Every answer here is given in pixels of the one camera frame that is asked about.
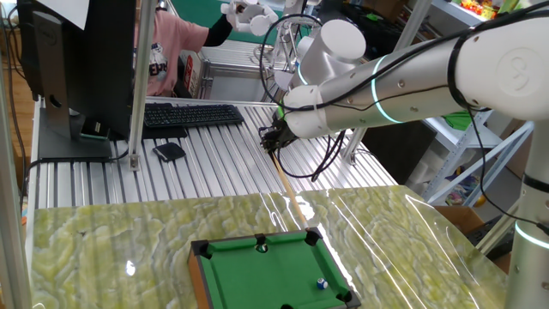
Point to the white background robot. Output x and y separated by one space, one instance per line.
285 43

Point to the dark panel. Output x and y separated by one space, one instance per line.
399 154

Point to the black sleeved forearm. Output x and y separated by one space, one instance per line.
218 34

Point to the white paper sheet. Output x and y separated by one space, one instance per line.
66 10

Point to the mini pool table green felt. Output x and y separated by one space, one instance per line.
274 279

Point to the colourful packages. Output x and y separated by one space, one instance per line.
476 6

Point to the person in pink shirt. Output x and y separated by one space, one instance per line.
165 56

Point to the black computer mouse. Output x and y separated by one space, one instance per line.
169 151

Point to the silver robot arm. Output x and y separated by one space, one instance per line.
407 90

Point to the white handheld device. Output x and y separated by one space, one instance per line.
253 17

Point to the black device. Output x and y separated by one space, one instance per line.
484 236

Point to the blue ten pool ball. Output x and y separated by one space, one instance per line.
322 283

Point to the black computer monitor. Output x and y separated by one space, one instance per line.
107 64

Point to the brown cardboard carton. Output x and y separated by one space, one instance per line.
517 150

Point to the white metal shelving rack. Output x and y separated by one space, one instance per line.
459 141

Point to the black keyboard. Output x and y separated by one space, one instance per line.
193 115

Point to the green board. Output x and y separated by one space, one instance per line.
197 15

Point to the colourful toys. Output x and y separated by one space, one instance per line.
463 189

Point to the green six pool ball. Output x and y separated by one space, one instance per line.
262 248

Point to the open cardboard box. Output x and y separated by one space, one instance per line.
459 219

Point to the green marble pattern mat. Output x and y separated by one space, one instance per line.
107 249

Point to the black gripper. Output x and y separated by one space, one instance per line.
283 133

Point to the black phone green case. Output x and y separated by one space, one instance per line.
94 129

